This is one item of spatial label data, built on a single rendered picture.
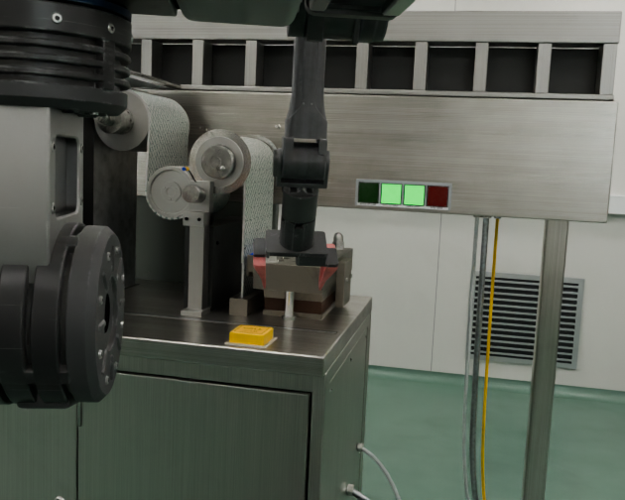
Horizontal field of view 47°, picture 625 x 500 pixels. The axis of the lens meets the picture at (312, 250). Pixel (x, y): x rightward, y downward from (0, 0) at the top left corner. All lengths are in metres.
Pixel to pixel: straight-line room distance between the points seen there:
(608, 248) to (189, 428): 3.19
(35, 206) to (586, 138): 1.57
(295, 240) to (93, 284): 0.67
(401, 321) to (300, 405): 2.96
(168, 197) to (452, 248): 2.75
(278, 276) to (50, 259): 1.11
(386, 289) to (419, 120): 2.50
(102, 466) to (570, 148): 1.32
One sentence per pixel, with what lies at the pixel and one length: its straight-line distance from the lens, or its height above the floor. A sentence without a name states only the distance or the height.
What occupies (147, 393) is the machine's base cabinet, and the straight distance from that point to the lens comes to 1.54.
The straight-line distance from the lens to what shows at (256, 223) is 1.76.
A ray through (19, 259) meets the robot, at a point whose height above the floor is 1.18.
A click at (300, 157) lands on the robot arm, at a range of 1.10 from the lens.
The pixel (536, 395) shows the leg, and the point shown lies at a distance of 2.18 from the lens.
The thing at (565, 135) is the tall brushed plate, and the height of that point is 1.35.
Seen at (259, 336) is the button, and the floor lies 0.92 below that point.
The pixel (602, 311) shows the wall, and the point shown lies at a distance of 4.38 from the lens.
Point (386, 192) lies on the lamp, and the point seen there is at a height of 1.19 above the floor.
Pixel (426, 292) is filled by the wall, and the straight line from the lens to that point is 4.31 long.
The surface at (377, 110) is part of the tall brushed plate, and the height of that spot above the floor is 1.40.
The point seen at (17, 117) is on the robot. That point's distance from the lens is 0.55.
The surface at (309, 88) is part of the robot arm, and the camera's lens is 1.10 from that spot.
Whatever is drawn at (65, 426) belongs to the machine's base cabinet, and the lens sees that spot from 1.65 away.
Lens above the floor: 1.26
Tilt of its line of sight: 7 degrees down
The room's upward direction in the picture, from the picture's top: 3 degrees clockwise
